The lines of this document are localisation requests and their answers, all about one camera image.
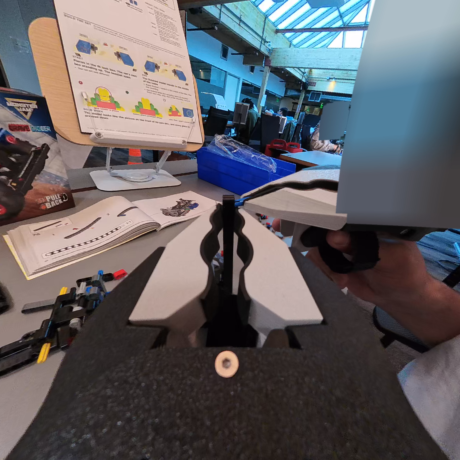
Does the white table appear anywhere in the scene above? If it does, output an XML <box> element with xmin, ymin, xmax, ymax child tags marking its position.
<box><xmin>280</xmin><ymin>150</ymin><xmax>342</xmax><ymax>168</ymax></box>

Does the blue plastic bin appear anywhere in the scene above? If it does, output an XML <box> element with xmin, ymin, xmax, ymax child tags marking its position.
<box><xmin>196</xmin><ymin>145</ymin><xmax>296</xmax><ymax>197</ymax></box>

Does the grey lego beam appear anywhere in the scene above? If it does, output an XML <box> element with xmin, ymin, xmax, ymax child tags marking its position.
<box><xmin>22</xmin><ymin>298</ymin><xmax>59</xmax><ymax>314</ymax></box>

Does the person's right hand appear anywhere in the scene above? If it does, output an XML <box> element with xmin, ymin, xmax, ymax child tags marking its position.
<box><xmin>272</xmin><ymin>217</ymin><xmax>435</xmax><ymax>313</ymax></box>

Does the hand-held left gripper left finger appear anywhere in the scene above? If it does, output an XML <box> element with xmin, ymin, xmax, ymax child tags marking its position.
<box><xmin>128</xmin><ymin>203</ymin><xmax>226</xmax><ymax>348</ymax></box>

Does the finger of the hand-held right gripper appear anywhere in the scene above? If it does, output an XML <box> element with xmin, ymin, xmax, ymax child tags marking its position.
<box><xmin>240</xmin><ymin>168</ymin><xmax>340</xmax><ymax>202</ymax></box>
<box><xmin>242</xmin><ymin>188</ymin><xmax>348</xmax><ymax>231</ymax></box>

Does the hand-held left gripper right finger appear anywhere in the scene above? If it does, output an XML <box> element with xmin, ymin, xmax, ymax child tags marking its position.
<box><xmin>232</xmin><ymin>208</ymin><xmax>324</xmax><ymax>348</ymax></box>

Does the black lego beam red bush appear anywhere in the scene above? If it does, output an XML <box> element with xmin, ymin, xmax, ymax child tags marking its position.
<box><xmin>75</xmin><ymin>269</ymin><xmax>128</xmax><ymax>285</ymax></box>

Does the monster truck lego box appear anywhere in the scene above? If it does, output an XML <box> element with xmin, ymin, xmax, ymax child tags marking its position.
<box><xmin>0</xmin><ymin>87</ymin><xmax>76</xmax><ymax>227</ymax></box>

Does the black mesh office chair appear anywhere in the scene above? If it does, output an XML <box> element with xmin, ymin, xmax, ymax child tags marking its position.
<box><xmin>372</xmin><ymin>305</ymin><xmax>432</xmax><ymax>354</ymax></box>

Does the lego truck chassis model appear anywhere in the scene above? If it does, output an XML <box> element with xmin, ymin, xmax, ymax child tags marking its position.
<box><xmin>0</xmin><ymin>275</ymin><xmax>113</xmax><ymax>376</ymax></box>

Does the printed instruction sheet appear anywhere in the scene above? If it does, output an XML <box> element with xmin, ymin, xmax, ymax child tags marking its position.
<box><xmin>53</xmin><ymin>0</ymin><xmax>204</xmax><ymax>144</ymax></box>

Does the open instruction booklet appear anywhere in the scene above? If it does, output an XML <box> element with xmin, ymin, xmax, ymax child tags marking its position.
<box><xmin>3</xmin><ymin>190</ymin><xmax>219</xmax><ymax>281</ymax></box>

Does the clear plastic bag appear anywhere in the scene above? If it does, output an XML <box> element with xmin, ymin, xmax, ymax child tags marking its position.
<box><xmin>208</xmin><ymin>134</ymin><xmax>277</xmax><ymax>174</ymax></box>

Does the white document stand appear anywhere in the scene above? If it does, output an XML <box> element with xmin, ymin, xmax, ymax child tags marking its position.
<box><xmin>28</xmin><ymin>16</ymin><xmax>206</xmax><ymax>192</ymax></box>

